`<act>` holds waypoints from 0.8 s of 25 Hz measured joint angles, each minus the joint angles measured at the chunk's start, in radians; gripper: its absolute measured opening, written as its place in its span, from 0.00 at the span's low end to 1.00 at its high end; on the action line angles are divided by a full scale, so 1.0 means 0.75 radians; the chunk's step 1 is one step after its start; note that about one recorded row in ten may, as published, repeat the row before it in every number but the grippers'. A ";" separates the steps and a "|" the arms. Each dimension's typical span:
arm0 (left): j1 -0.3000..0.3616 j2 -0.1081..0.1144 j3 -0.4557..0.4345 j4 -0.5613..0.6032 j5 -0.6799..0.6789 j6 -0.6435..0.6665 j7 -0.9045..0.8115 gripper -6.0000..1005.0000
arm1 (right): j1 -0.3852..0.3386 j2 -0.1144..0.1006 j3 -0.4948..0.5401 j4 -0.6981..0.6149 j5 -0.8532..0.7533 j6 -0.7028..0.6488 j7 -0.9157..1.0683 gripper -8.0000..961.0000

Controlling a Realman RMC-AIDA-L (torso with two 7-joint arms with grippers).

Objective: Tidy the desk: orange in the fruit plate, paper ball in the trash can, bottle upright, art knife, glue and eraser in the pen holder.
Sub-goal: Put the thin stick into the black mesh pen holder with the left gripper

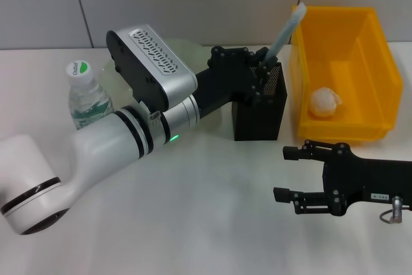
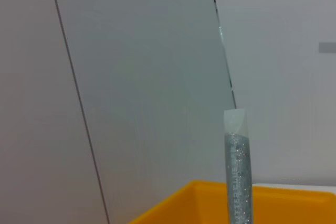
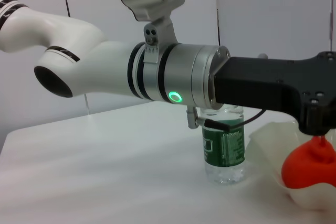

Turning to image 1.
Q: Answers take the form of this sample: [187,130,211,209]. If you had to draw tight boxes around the grey glitter pen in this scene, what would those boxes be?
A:
[261,1,306,67]

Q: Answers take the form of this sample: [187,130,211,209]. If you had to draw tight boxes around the right arm gripper cable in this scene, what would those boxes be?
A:
[379,194,412,225]

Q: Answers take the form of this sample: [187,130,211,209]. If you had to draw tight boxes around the white paper ball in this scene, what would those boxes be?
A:
[310,87,344,117]

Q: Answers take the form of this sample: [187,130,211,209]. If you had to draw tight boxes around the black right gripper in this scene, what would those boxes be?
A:
[272,138,412,218]

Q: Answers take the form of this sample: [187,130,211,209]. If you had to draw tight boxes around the clear green-label water bottle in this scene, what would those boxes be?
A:
[66,60,115,131]

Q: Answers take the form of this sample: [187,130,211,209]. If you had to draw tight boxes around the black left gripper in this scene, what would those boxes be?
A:
[192,45,275,119]

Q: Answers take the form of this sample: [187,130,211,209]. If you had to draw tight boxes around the yellow plastic storage bin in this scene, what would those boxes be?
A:
[288,5,405,143]

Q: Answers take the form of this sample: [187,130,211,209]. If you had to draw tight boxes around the pale green wavy glass bowl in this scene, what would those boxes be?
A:
[98,38,227,121]

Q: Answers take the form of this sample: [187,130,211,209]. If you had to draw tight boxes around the black mesh pen holder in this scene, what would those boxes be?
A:
[231,61,288,142]

